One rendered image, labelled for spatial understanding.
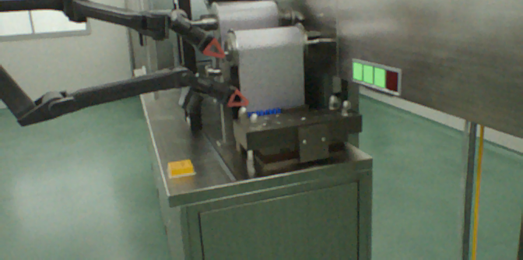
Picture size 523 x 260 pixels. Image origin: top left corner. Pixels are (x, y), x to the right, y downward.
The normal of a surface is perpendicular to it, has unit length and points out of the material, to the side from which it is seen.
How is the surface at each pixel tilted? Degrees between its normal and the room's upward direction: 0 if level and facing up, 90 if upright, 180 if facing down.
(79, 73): 90
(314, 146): 90
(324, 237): 90
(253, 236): 90
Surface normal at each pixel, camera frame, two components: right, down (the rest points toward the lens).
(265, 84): 0.31, 0.23
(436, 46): -0.95, 0.13
